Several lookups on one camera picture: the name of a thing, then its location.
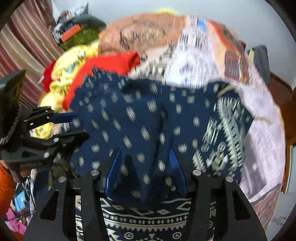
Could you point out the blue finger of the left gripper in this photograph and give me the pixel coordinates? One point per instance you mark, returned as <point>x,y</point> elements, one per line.
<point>63,117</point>
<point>58,143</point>

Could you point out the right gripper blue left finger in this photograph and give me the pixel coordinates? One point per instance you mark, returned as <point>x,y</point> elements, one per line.
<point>55,216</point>

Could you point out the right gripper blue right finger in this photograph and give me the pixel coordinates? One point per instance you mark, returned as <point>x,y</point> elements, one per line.
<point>235,217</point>

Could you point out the navy patterned hooded garment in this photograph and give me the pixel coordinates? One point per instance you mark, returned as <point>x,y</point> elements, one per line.
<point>148,137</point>

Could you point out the orange left sleeve forearm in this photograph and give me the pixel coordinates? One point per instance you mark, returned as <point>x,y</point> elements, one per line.
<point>7,189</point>

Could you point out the pile of clutter clothes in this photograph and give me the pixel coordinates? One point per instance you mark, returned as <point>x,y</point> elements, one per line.
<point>78,15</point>

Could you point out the person's left hand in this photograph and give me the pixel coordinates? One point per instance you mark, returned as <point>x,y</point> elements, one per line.
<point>18,176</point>

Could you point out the red plush garment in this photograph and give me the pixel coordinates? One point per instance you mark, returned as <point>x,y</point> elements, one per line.
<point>47,77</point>

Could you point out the yellow cartoon blanket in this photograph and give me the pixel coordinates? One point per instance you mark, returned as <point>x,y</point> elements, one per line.
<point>64,71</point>

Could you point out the red folded garment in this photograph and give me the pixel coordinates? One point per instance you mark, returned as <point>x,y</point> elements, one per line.
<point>120,63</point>

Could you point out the striped red beige curtain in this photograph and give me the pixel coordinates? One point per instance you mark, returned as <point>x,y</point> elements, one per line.
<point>27,43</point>

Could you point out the orange shoe box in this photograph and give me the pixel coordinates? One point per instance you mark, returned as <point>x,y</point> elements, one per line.
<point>70,32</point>

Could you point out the newspaper print bed blanket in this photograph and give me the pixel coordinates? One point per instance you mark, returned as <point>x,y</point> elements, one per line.
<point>194,51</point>

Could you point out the yellow foam bed headrest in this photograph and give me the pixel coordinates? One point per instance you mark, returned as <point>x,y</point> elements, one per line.
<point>167,11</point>

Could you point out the dark blue bag on floor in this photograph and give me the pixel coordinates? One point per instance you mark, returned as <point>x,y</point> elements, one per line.
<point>259,57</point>

